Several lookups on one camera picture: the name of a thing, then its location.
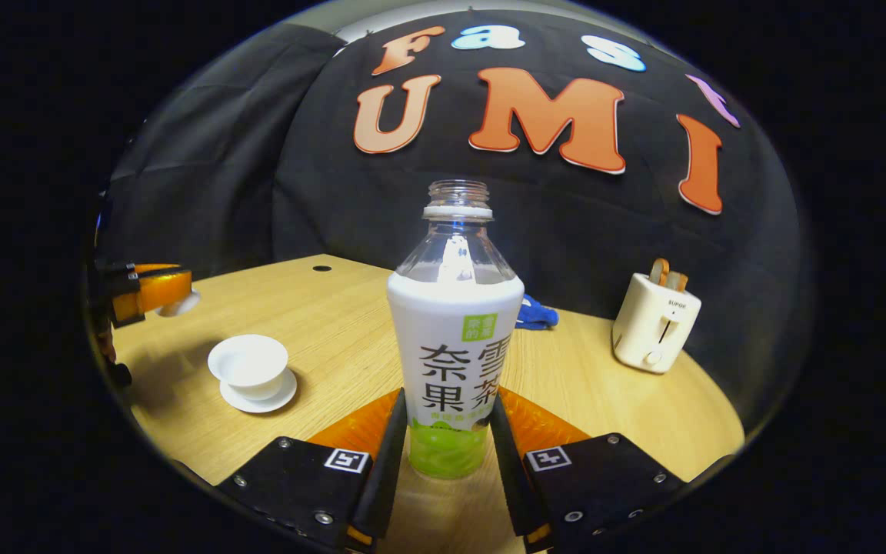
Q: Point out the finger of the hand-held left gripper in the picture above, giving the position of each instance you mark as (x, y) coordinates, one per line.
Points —
(158, 291)

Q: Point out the toast slice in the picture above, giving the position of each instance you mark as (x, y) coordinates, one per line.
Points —
(679, 282)
(659, 271)

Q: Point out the black backdrop cloth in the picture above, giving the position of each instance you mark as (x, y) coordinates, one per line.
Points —
(258, 192)

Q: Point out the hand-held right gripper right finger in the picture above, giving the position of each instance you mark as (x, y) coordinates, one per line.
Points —
(506, 462)

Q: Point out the white toaster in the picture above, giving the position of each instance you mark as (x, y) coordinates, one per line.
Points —
(654, 331)

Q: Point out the blue cloth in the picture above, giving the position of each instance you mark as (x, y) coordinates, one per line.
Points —
(535, 314)

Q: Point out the white saucer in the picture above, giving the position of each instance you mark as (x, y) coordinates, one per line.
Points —
(270, 402)

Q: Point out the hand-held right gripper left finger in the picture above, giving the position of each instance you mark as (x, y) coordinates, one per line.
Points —
(391, 462)

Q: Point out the water bottle with white label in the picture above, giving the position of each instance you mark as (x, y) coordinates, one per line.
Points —
(454, 346)

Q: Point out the white teacup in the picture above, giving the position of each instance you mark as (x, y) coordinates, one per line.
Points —
(249, 365)

